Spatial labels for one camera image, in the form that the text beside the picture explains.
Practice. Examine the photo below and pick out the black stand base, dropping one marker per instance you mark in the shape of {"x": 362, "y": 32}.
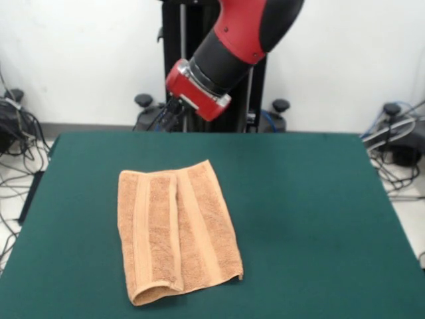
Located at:
{"x": 401, "y": 149}
{"x": 10, "y": 129}

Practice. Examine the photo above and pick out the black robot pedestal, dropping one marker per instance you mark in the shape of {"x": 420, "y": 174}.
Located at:
{"x": 172, "y": 40}

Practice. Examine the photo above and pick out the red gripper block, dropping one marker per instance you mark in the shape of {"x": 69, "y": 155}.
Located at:
{"x": 192, "y": 96}

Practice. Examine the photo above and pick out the tan terry towel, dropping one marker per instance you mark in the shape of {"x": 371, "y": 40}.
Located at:
{"x": 159, "y": 232}

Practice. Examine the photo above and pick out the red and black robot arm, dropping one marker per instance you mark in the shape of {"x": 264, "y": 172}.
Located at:
{"x": 239, "y": 36}

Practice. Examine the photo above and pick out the dark green table cloth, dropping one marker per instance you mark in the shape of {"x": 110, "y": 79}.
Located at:
{"x": 315, "y": 216}

